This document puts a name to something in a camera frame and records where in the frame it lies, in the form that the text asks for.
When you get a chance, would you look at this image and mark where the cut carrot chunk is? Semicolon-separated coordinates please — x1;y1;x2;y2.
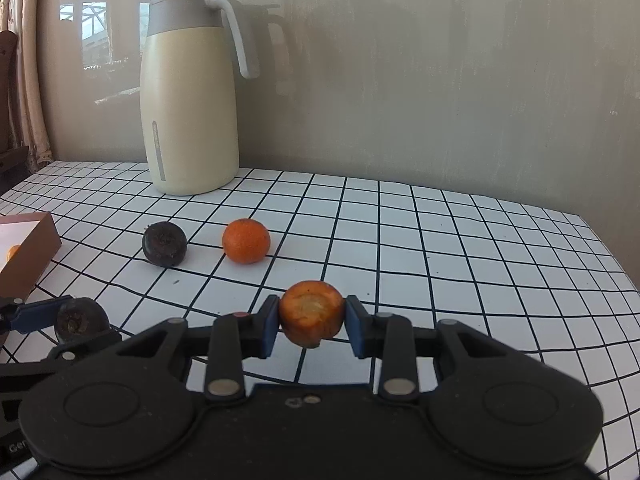
279;281;345;349

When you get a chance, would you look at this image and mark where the dark round fruit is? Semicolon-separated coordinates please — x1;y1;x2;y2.
142;221;188;268

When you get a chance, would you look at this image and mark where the small orange tangerine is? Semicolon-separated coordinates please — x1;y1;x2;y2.
6;244;21;262

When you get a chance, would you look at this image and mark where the brown cardboard tray box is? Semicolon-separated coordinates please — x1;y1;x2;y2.
0;211;62;300

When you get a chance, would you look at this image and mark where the orange tangerine on table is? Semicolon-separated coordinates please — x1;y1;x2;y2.
222;218;271;264

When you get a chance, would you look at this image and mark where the wooden sofa with tufted cushion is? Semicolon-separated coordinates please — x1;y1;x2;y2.
0;30;29;193

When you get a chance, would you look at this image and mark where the cream thermos jug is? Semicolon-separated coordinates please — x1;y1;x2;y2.
140;0;260;195

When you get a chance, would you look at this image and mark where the beige floral curtain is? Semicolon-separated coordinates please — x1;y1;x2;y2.
1;0;53;172

